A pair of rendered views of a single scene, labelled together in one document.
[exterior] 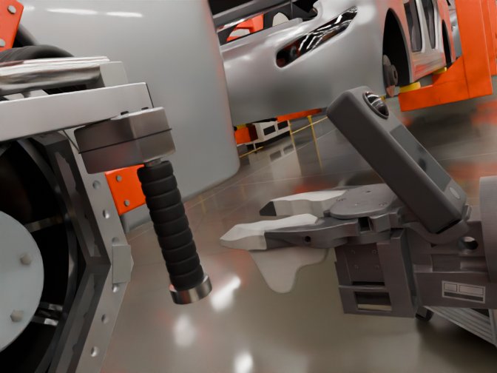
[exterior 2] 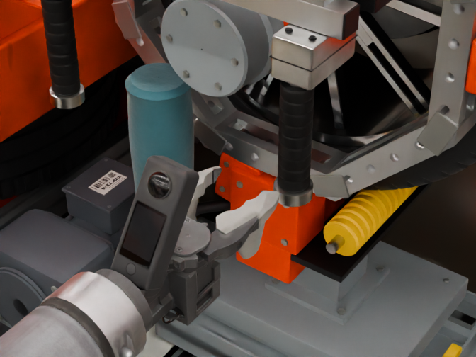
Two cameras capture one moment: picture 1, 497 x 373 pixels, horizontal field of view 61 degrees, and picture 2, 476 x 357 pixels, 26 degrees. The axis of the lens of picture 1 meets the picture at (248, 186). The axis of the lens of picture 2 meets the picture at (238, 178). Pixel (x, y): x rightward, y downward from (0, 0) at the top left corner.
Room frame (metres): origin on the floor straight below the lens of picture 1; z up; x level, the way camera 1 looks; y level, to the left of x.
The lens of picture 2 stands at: (0.38, -0.82, 1.46)
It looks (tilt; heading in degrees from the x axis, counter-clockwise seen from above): 37 degrees down; 91
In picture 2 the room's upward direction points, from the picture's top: straight up
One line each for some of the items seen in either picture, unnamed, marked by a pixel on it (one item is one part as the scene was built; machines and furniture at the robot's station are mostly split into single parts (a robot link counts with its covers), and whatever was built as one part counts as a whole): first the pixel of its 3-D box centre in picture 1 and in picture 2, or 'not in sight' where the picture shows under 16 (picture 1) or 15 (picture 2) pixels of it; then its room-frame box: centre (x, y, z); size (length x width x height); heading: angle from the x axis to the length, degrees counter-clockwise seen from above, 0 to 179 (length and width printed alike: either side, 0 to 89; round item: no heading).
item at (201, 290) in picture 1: (171, 227); (295, 137); (0.43, 0.09, 0.83); 0.04 x 0.04 x 0.16
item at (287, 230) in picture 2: not in sight; (291, 202); (0.44, 0.41, 0.48); 0.16 x 0.12 x 0.17; 56
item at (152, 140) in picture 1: (123, 139); (314, 44); (0.44, 0.11, 0.93); 0.09 x 0.05 x 0.05; 56
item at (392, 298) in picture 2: not in sight; (330, 238); (0.51, 0.52, 0.32); 0.40 x 0.30 x 0.28; 146
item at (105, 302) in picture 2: not in sight; (98, 325); (0.25, -0.18, 0.81); 0.10 x 0.05 x 0.09; 146
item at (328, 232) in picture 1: (323, 227); not in sight; (0.30, -0.05, 0.83); 0.09 x 0.05 x 0.02; 72
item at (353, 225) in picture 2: not in sight; (382, 196); (0.57, 0.39, 0.51); 0.29 x 0.06 x 0.06; 56
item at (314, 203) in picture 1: (308, 225); (250, 231); (0.38, -0.05, 0.81); 0.09 x 0.03 x 0.06; 40
